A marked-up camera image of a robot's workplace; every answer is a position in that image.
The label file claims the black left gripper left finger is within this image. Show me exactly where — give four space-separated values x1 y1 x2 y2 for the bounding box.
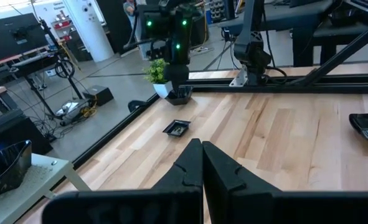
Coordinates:
42 138 204 224

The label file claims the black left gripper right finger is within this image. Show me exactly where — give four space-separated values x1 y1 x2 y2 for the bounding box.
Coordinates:
203 140 368 224

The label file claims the small square black plate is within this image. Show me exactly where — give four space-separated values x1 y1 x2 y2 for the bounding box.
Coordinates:
162 119 192 138

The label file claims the green plant in white pot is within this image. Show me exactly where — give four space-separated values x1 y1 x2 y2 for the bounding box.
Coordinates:
142 58 174 100

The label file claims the black floor box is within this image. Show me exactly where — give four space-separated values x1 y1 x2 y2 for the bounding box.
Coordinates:
82 85 115 106

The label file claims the person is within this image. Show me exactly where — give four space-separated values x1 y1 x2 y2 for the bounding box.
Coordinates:
123 0 138 18

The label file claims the white round column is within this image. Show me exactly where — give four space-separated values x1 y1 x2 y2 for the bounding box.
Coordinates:
64 0 115 63

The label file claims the silver flat device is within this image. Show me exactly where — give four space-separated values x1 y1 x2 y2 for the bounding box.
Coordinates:
55 98 93 125

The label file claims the black tripod stand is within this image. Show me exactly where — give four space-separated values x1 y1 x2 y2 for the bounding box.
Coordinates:
7 18 85 119

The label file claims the green perforated metal shelf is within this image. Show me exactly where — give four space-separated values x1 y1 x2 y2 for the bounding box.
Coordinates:
0 153 92 224

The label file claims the black cabinet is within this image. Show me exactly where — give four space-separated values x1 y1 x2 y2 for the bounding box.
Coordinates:
0 108 54 156

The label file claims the black display panel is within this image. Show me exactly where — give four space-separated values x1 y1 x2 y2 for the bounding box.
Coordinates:
0 12 49 62

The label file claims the silver angle bracket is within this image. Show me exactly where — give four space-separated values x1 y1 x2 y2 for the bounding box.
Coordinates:
229 64 249 87

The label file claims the yellow cable coil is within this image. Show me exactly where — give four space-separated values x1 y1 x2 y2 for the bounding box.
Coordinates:
82 96 99 119

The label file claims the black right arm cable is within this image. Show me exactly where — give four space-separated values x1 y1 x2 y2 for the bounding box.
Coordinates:
261 18 289 85

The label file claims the black cable tangle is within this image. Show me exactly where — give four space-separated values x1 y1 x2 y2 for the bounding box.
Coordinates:
31 114 75 141

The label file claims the black aluminium table frame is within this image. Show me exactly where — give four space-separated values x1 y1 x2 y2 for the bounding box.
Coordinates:
72 18 368 169

